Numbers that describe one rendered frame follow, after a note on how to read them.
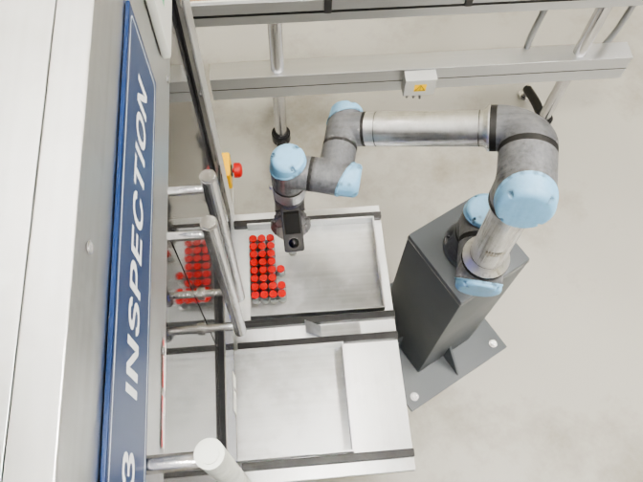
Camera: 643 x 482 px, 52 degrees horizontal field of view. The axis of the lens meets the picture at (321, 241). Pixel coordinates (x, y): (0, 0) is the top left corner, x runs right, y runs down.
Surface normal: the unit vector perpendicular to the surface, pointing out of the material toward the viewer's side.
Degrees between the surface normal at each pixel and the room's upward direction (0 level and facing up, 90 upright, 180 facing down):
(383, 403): 0
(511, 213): 83
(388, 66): 0
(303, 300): 0
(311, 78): 90
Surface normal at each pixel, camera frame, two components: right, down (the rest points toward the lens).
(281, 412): 0.02, -0.43
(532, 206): -0.16, 0.83
